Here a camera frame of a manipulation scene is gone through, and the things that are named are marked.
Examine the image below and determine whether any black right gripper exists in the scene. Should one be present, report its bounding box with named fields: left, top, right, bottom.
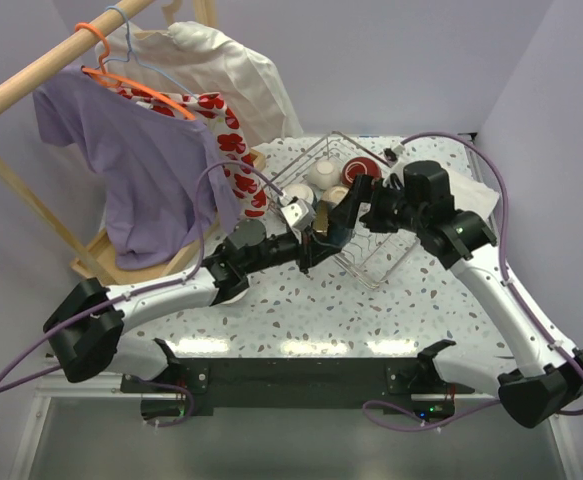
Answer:
left=328, top=173, right=426, bottom=234

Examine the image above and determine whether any red bowl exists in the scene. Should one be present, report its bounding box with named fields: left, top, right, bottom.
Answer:
left=341, top=156, right=382, bottom=187

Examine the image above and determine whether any blue floral bowl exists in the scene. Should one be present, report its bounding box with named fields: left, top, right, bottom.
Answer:
left=312, top=200, right=354, bottom=248

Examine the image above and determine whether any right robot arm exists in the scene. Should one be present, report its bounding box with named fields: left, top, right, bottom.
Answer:
left=329, top=161, right=583, bottom=428

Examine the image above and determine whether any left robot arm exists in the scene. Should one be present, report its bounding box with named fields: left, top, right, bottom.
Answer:
left=43, top=220, right=351, bottom=392

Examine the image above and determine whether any wooden clothes rack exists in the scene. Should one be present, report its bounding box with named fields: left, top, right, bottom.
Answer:
left=0, top=0, right=267, bottom=296

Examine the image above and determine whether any cream floral bowl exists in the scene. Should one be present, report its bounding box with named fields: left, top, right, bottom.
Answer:
left=321, top=185, right=349, bottom=205

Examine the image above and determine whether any small white bowl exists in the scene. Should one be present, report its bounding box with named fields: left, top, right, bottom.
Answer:
left=307, top=160, right=341, bottom=190

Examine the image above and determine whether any teal white dotted bowl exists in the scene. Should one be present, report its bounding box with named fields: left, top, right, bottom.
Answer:
left=282, top=183, right=317, bottom=206

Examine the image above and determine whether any white folded cloth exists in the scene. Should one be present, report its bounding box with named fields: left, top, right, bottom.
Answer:
left=447, top=169, right=500, bottom=227

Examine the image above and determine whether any red floral cloth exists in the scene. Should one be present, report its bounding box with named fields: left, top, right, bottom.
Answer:
left=113, top=86, right=268, bottom=218

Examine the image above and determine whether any purple t-shirt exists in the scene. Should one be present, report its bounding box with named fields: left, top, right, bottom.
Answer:
left=32, top=66, right=241, bottom=270

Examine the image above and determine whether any white shirt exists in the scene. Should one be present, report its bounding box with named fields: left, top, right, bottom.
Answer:
left=106, top=21, right=303, bottom=146

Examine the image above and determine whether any orange hanger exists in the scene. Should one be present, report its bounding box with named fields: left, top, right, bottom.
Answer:
left=74, top=22, right=195, bottom=120

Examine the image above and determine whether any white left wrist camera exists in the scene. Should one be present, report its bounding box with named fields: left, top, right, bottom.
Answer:
left=280, top=199, right=315, bottom=231

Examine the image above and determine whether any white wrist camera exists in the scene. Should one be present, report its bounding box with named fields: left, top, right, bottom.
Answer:
left=383, top=143, right=405, bottom=165
left=280, top=199, right=315, bottom=231

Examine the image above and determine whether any wire dish rack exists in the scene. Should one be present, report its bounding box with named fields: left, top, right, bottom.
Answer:
left=258, top=131, right=429, bottom=289

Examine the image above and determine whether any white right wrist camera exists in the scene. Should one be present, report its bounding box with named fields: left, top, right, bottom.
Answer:
left=383, top=143, right=405, bottom=165

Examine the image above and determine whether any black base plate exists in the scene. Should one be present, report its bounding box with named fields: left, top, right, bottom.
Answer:
left=121, top=358, right=466, bottom=420

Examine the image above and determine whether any blue wire hanger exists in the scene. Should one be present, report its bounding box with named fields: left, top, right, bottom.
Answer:
left=104, top=5, right=198, bottom=99

